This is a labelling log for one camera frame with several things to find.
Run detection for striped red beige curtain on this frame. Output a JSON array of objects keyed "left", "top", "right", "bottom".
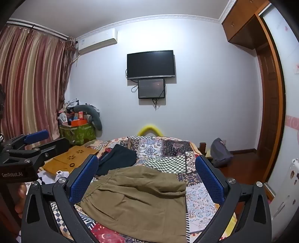
[{"left": 0, "top": 22, "right": 75, "bottom": 150}]

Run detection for olive green pants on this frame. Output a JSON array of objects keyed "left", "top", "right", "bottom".
[{"left": 75, "top": 165, "right": 187, "bottom": 243}]

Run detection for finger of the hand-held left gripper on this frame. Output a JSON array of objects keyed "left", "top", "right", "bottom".
[
  {"left": 5, "top": 130, "right": 49, "bottom": 150},
  {"left": 6, "top": 137, "right": 70, "bottom": 164}
]

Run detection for wooden overhead cabinet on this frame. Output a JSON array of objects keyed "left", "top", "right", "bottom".
[{"left": 222, "top": 0, "right": 274, "bottom": 49}]

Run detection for white appliance with stickers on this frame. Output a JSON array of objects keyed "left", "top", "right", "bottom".
[{"left": 269, "top": 158, "right": 299, "bottom": 239}]

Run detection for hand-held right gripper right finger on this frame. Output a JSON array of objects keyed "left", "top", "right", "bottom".
[{"left": 195, "top": 154, "right": 274, "bottom": 243}]

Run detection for person's left hand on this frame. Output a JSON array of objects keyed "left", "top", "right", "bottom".
[{"left": 13, "top": 182, "right": 28, "bottom": 214}]

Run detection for white sliding door pink decor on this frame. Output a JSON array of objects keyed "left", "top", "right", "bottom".
[{"left": 262, "top": 5, "right": 299, "bottom": 234}]

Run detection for dark navy pants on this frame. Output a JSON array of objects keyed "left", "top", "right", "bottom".
[{"left": 95, "top": 144, "right": 138, "bottom": 177}]

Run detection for yellow foam ring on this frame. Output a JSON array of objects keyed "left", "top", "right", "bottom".
[{"left": 137, "top": 125, "right": 161, "bottom": 136}]

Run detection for brown cardboard sheet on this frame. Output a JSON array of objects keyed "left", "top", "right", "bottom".
[{"left": 43, "top": 145, "right": 100, "bottom": 174}]

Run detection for grey neck pillow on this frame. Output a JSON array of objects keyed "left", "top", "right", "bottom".
[{"left": 73, "top": 105, "right": 103, "bottom": 131}]

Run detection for orange box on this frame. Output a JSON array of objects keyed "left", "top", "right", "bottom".
[{"left": 68, "top": 119, "right": 88, "bottom": 127}]

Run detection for patchwork printed bedspread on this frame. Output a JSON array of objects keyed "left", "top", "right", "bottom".
[{"left": 38, "top": 136, "right": 236, "bottom": 243}]

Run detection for curtain rail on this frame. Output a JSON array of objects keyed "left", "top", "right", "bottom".
[{"left": 6, "top": 21, "right": 70, "bottom": 40}]

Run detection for grey backpack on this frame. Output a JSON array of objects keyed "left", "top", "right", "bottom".
[{"left": 210, "top": 138, "right": 233, "bottom": 167}]

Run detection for white air conditioner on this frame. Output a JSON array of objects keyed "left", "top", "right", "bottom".
[{"left": 76, "top": 28, "right": 118, "bottom": 56}]

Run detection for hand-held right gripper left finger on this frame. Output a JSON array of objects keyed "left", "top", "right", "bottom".
[{"left": 21, "top": 154, "right": 98, "bottom": 243}]

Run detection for large black wall television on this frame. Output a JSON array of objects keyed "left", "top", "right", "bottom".
[{"left": 127, "top": 50, "right": 176, "bottom": 80}]

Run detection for small black wall monitor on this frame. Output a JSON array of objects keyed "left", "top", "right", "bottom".
[{"left": 138, "top": 79, "right": 166, "bottom": 99}]

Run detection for white cloth bag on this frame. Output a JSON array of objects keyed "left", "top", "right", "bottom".
[{"left": 37, "top": 172, "right": 70, "bottom": 185}]

